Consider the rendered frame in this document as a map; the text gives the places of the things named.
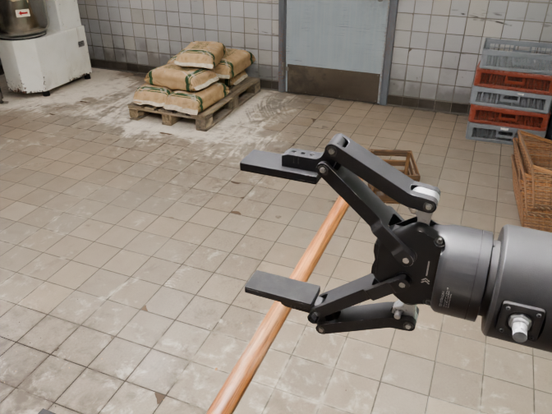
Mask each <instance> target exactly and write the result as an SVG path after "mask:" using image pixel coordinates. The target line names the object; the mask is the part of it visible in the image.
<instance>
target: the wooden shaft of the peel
mask: <svg viewBox="0 0 552 414"><path fill-rule="evenodd" d="M349 206H350V205H349V204H348V203H347V202H346V201H345V200H344V199H343V198H342V197H341V196H339V197H338V199H337V200H336V202H335V204H334V205H333V207H332V209H331V210H330V211H329V214H328V215H327V217H326V218H325V220H324V222H323V223H322V225H321V226H320V228H319V230H318V232H317V233H316V234H315V236H314V238H313V239H312V241H311V243H310V245H309V246H308V247H307V249H306V251H305V253H304V254H303V256H302V257H301V259H300V260H299V262H298V264H297V266H296V268H295V269H294V270H293V271H292V274H291V275H290V277H289V278H292V279H296V280H299V281H302V282H307V281H308V279H309V277H310V276H311V274H312V272H313V270H314V268H315V266H316V265H317V263H318V261H319V260H320V257H321V256H322V254H323V253H324V250H325V248H326V246H327V245H328V244H329V241H330V240H331V238H332V236H333V234H334V233H335V231H336V229H337V227H338V225H339V224H340V222H341V220H342V219H343V216H344V215H345V213H346V212H347V209H348V207H349ZM291 309H292V308H289V307H286V306H284V305H282V304H281V302H279V301H274V303H273V305H272V306H271V307H270V309H269V311H268V313H267V315H266V316H265V317H264V319H263V321H262V322H261V324H260V326H259V328H258V329H257V330H256V332H255V334H254V336H253V337H252V339H251V340H250V342H249V343H248V345H247V347H246V349H245V350H244V352H243V353H242V355H241V357H240V358H239V360H238V361H237V364H236V365H235V366H234V368H233V369H232V372H231V373H230V375H229V376H228V378H227V379H226V381H225V383H224V384H223V386H222V388H221V389H220V390H219V392H218V394H217V396H216V397H215V399H214V401H213V402H212V404H211V405H210V407H209V409H208V411H207V412H206V413H205V414H233V413H234V411H235V409H236V408H237V405H238V403H239V402H240V401H241V399H242V396H243V395H244V393H245V391H246V389H247V388H248V386H249V384H250V382H251V381H252V379H253V377H254V375H255V373H256V371H257V370H258V369H259V367H260V364H261V362H262V361H263V360H264V358H265V355H266V354H267V352H268V350H269V349H270V347H271V345H272V343H273V341H274V340H275V338H276V336H277V334H278V332H279V330H280V329H281V328H282V326H283V323H284V321H285V320H286V318H287V317H288V315H289V313H290V311H291Z"/></svg>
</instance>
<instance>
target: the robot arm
mask: <svg viewBox="0 0 552 414"><path fill-rule="evenodd" d="M240 169H241V170H242V171H245V172H250V173H258V174H263V175H267V176H271V177H280V178H284V179H289V180H293V181H298V182H306V183H310V184H317V182H318V181H319V180H320V179H321V178H323V179H324V180H325V181H326V182H327V183H328V184H329V185H330V186H331V187H332V188H333V189H334V190H335V191H336V192H337V193H338V194H339V195H340V196H341V197H342V198H343V199H344V200H345V201H346V202H347V203H348V204H349V205H350V206H351V207H352V208H353V209H354V210H355V211H356V212H357V213H358V214H359V215H360V216H361V217H362V218H363V219H364V220H365V222H366V223H367V224H368V225H369V226H370V229H371V231H372V233H373V234H374V235H375V236H376V237H377V239H376V241H375V245H374V255H375V260H374V262H373V265H372V267H371V273H370V274H367V275H366V276H363V277H361V278H358V279H356V280H353V281H351V282H349V283H346V284H343V285H342V286H339V287H336V288H334V289H332V290H329V291H327V292H324V293H322V294H320V286H319V285H315V284H312V283H306V282H302V281H299V280H296V279H292V278H286V277H283V276H279V275H276V274H270V273H266V272H263V271H259V270H256V271H255V272H254V274H253V275H252V277H251V278H250V280H249V281H248V282H247V284H246V286H245V292H246V293H249V294H252V295H256V296H259V297H264V298H268V299H270V300H274V301H279V302H281V304H282V305H284V306H286V307H289V308H292V309H296V310H299V311H304V312H307V313H309V315H308V316H307V319H308V320H309V321H310V322H311V323H312V324H317V325H316V327H315V329H316V331H317V332H318V333H319V334H335V333H343V332H352V331H360V330H369V329H385V328H392V329H401V330H406V331H412V330H414V329H415V327H416V322H417V318H418V315H419V308H418V307H417V306H416V305H418V304H424V305H428V306H430V307H431V309H432V310H433V311H434V312H437V313H440V314H443V315H449V316H452V317H456V318H459V319H463V320H469V321H472V322H475V321H476V318H477V316H478V315H480V316H481V332H482V333H483V334H484V335H485V336H488V337H492V338H497V339H500V340H504V341H507V342H511V343H516V344H520V345H523V346H526V347H532V348H535V349H539V350H542V351H546V352H552V232H545V231H541V230H536V229H531V228H524V227H519V226H514V225H510V224H506V225H504V226H503V227H502V228H501V230H500V233H499V236H498V240H497V241H496V240H493V239H494V234H493V232H489V231H485V230H480V229H476V228H468V227H463V226H459V225H455V224H450V225H442V224H439V223H437V222H435V221H433V220H432V219H431V217H432V214H433V212H435V211H436V209H437V206H438V203H439V198H440V195H441V192H440V189H439V188H438V187H436V186H431V185H428V184H425V183H422V182H416V181H414V180H412V179H411V178H410V177H408V176H407V175H405V174H404V173H402V172H400V171H398V170H397V169H396V168H394V167H393V166H391V165H390V164H388V163H386V162H385V161H383V159H381V158H379V157H377V156H376V155H374V154H372V153H371V152H370V151H369V150H367V149H365V148H364V147H362V146H361V145H359V144H357V143H356V142H355V141H353V140H351V139H350V138H348V137H347V136H345V135H344V134H342V133H338V134H336V135H335V136H334V137H333V138H332V140H331V141H330V142H329V143H328V144H327V145H326V146H325V149H324V152H322V153H319V152H314V151H309V150H303V149H294V148H292V149H288V150H287V151H286V152H285V153H284V154H276V153H271V152H266V151H261V150H256V149H253V150H252V151H251V152H250V153H249V154H248V155H247V156H246V157H245V158H244V159H243V160H242V161H241V162H240ZM361 178H362V179H363V180H365V181H366V182H368V183H370V184H371V185H372V186H374V187H375V188H377V189H378V190H380V191H382V192H383V193H384V194H385V195H387V196H389V197H390V198H392V199H394V200H396V201H397V202H398V203H400V204H401V205H405V206H406V207H408V209H409V210H410V212H411V214H415V215H416V216H415V217H413V218H409V219H407V220H404V219H403V218H402V217H401V216H400V215H399V214H398V213H397V211H396V210H395V209H394V208H393V207H391V206H390V205H386V204H385V203H384V202H383V201H382V200H381V199H380V198H379V197H378V196H377V195H376V194H375V193H374V192H373V191H372V190H371V189H370V188H369V187H368V186H367V185H366V184H365V183H364V182H363V181H362V180H361ZM390 294H393V295H394V296H395V297H396V298H397V299H398V301H387V302H380V303H373V304H366V305H359V306H355V305H356V304H359V303H361V302H364V301H367V300H370V299H371V300H372V301H375V300H377V299H380V298H382V297H386V296H388V295H390Z"/></svg>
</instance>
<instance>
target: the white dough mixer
mask: <svg viewBox="0 0 552 414"><path fill-rule="evenodd" d="M0 58H1V62H2V67H3V70H4V74H5V77H6V80H7V86H8V89H9V91H11V92H17V93H22V94H29V93H36V92H43V96H45V97H46V96H50V93H49V90H50V89H53V88H55V87H58V86H60V85H63V84H66V83H67V82H70V81H73V80H75V79H77V78H80V77H82V76H84V77H85V79H86V80H88V79H90V78H91V77H90V73H92V69H91V64H90V55H89V51H88V46H87V41H86V37H85V28H84V26H83V25H81V19H80V13H79V9H78V4H77V0H0Z"/></svg>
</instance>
